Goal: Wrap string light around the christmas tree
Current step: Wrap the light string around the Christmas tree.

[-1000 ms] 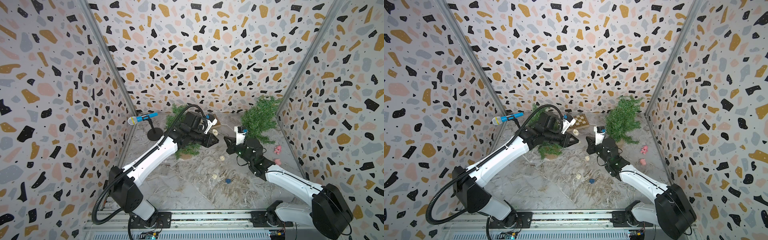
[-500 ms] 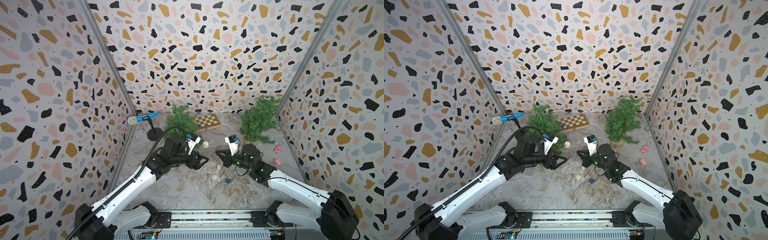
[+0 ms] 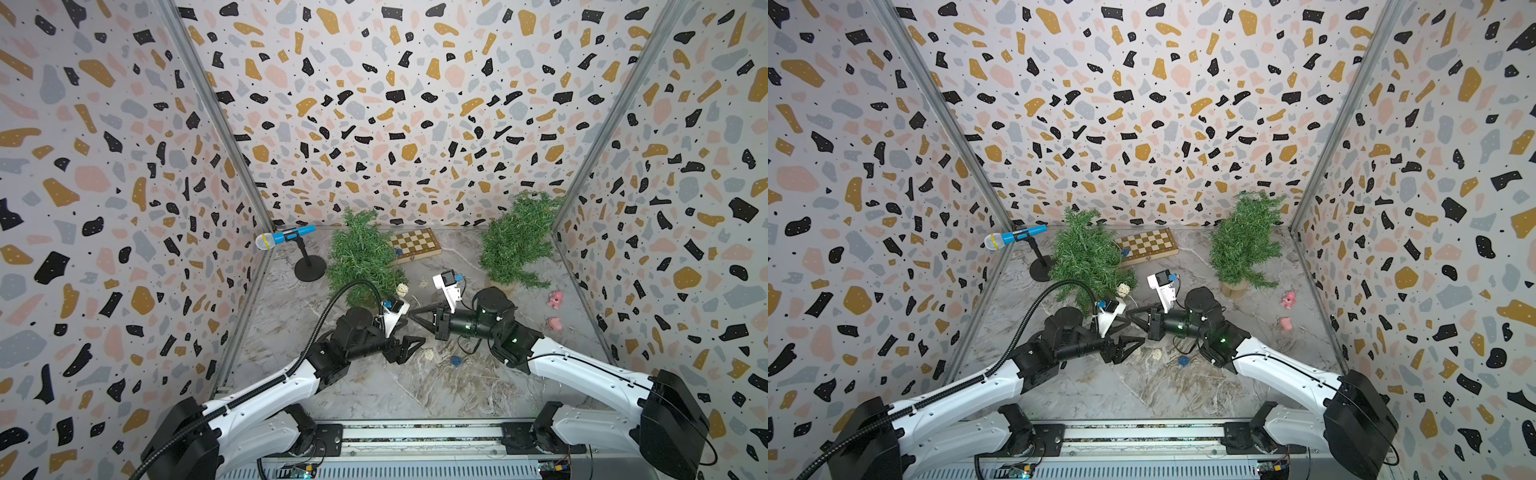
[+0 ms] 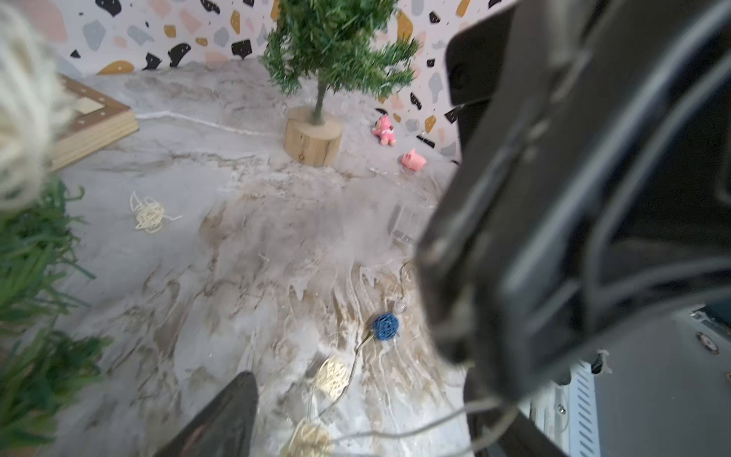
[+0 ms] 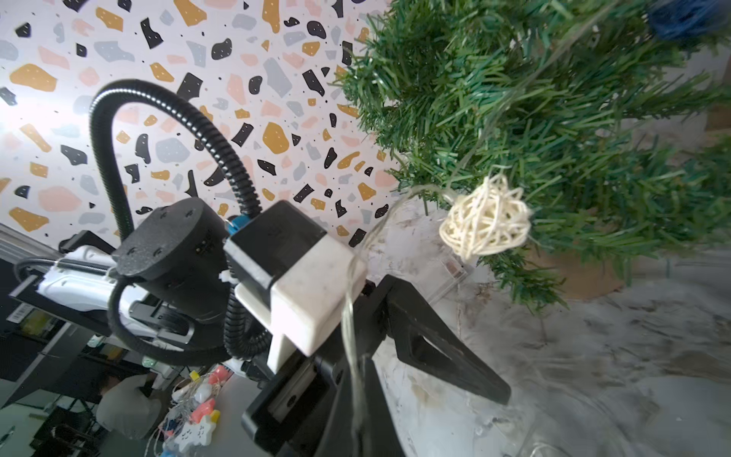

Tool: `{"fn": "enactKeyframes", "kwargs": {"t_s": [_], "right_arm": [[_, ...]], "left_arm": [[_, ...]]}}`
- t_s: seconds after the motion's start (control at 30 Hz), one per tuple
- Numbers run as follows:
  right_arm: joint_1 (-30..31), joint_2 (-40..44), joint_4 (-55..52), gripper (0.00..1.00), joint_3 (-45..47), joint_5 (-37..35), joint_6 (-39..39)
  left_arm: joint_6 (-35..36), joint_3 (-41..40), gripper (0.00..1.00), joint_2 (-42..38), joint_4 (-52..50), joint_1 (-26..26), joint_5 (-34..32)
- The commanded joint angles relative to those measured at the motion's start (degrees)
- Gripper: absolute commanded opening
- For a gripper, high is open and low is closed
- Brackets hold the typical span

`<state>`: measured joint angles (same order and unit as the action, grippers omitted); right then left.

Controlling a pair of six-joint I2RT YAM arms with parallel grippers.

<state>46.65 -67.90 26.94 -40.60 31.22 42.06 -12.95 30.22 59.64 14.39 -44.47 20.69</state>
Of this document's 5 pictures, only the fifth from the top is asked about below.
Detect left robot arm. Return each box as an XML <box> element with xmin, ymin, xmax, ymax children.
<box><xmin>14</xmin><ymin>198</ymin><xmax>511</xmax><ymax>456</ymax></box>

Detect left green christmas tree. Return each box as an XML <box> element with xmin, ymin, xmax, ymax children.
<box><xmin>336</xmin><ymin>0</ymin><xmax>731</xmax><ymax>312</ymax></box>

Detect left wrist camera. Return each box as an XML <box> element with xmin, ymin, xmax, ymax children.
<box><xmin>224</xmin><ymin>201</ymin><xmax>367</xmax><ymax>372</ymax></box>

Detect left black corrugated cable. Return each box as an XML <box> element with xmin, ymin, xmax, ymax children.
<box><xmin>88</xmin><ymin>78</ymin><xmax>275</xmax><ymax>367</ymax></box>

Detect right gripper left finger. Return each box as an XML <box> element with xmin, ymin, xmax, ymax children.
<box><xmin>315</xmin><ymin>371</ymin><xmax>365</xmax><ymax>457</ymax></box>

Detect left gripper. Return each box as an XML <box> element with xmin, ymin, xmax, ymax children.
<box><xmin>242</xmin><ymin>275</ymin><xmax>511</xmax><ymax>454</ymax></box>

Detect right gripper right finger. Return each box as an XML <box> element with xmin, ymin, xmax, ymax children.
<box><xmin>362</xmin><ymin>357</ymin><xmax>405</xmax><ymax>457</ymax></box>

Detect clear battery box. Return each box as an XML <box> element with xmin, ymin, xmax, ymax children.
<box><xmin>419</xmin><ymin>254</ymin><xmax>470</xmax><ymax>304</ymax></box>

